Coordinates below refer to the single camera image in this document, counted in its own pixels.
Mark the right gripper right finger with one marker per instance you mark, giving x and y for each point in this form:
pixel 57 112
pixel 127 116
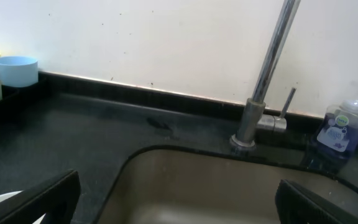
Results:
pixel 300 208

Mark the blue cup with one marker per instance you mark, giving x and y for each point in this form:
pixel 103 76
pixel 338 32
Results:
pixel 17 74

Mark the steel tap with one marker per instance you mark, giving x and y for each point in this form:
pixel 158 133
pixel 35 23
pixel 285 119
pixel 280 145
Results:
pixel 250 124

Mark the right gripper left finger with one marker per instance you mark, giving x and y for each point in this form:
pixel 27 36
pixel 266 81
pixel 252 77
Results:
pixel 51 193

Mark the steel sink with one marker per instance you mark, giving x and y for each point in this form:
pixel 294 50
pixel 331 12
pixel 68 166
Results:
pixel 197 186

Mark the blue soap bottle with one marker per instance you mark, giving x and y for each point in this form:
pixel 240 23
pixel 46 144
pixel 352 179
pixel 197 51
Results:
pixel 337 137

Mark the black tray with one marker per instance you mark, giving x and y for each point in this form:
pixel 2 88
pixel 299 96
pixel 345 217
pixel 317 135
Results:
pixel 20 97

